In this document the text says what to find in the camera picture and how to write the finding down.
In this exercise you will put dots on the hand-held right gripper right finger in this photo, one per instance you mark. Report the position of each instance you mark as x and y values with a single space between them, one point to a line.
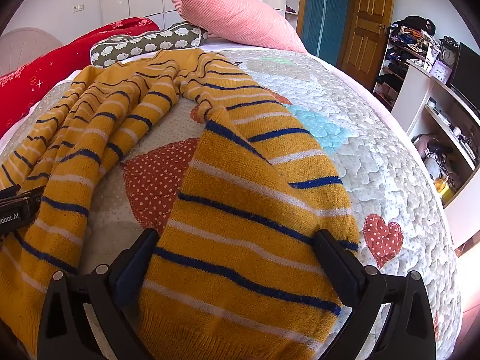
339 266

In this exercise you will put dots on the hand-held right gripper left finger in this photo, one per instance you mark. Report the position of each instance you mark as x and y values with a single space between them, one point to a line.
131 273

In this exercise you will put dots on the yellow striped knit sweater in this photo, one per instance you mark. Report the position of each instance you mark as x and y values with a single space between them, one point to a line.
243 213

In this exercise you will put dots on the open shelf with clothes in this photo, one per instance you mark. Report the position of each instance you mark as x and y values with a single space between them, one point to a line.
393 67

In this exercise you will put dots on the yellow container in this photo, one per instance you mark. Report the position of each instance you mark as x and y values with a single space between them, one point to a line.
444 191

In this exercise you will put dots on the patchwork quilted bedspread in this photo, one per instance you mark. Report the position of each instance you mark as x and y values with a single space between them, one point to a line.
375 138

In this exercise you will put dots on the pink bag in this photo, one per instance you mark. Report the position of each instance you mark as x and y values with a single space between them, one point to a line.
423 145

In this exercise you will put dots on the red floral blanket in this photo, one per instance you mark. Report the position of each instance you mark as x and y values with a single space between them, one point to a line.
45 67

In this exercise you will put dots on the white standing fan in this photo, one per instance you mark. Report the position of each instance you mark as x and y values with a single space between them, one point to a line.
26 41

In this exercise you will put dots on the white desk shelf unit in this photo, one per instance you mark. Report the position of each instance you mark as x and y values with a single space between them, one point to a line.
416 93

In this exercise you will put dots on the green patterned pillow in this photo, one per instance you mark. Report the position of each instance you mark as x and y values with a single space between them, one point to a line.
150 41

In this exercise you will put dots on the purple alarm clock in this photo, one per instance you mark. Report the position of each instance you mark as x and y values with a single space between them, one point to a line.
439 71

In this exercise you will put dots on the black television screen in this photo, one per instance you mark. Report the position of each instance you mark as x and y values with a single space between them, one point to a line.
468 71

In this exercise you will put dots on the black ornate clock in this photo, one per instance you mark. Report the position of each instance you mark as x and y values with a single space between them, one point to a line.
448 57

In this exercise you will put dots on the wooden door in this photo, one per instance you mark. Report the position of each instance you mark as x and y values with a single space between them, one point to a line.
369 26

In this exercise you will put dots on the teal curtain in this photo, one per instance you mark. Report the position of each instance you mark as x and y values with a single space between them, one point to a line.
326 15

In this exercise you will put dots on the pink pillow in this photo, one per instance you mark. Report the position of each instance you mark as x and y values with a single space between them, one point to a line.
240 18

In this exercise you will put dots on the white wall socket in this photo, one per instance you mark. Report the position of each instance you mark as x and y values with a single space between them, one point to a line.
78 8

